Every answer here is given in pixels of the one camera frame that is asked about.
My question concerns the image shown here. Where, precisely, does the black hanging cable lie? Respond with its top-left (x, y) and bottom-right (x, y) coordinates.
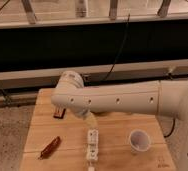
top-left (101, 13), bottom-right (132, 83)

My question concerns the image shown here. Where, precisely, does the black floor cable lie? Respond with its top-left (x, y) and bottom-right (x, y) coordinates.
top-left (163, 118), bottom-right (177, 139)

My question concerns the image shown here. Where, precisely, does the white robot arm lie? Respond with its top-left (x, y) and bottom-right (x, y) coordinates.
top-left (51, 71), bottom-right (188, 171)

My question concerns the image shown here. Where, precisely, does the clear plastic cup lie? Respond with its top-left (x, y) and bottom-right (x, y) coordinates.
top-left (128, 129), bottom-right (151, 154)

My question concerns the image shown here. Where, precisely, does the white power strip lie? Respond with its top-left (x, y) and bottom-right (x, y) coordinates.
top-left (86, 129), bottom-right (99, 161)

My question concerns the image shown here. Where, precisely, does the brown chocolate bar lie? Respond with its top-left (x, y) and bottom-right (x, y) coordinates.
top-left (53, 108), bottom-right (66, 119)

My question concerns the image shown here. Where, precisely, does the red chili pepper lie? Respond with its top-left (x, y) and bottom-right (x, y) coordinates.
top-left (39, 136), bottom-right (61, 160)

